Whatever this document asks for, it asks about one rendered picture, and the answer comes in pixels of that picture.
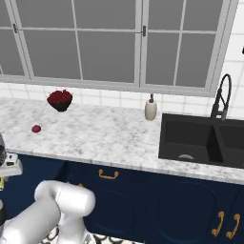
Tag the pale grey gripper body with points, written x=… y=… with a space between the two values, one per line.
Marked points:
x=11 y=169

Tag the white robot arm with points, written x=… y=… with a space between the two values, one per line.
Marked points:
x=47 y=213

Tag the navy open drawer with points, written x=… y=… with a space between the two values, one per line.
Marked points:
x=35 y=171

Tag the navy drawer front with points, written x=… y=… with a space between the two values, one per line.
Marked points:
x=133 y=179

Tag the small red fruit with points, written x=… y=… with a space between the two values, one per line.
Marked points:
x=36 y=128

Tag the dark bowl of red fruit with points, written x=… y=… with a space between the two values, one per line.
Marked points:
x=59 y=99

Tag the navy arched cupboard door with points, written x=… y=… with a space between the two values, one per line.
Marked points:
x=239 y=203
x=184 y=209
x=117 y=213

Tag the dark window latch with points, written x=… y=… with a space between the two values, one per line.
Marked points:
x=15 y=28
x=144 y=30

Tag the beige soap dispenser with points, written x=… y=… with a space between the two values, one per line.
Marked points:
x=150 y=110

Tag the grey framed window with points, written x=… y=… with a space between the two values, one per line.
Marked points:
x=139 y=47

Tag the black double sink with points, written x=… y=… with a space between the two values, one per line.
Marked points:
x=190 y=139

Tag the black spring tap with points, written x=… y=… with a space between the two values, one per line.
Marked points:
x=225 y=82

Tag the small black wall fitting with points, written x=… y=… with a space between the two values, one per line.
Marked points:
x=243 y=50

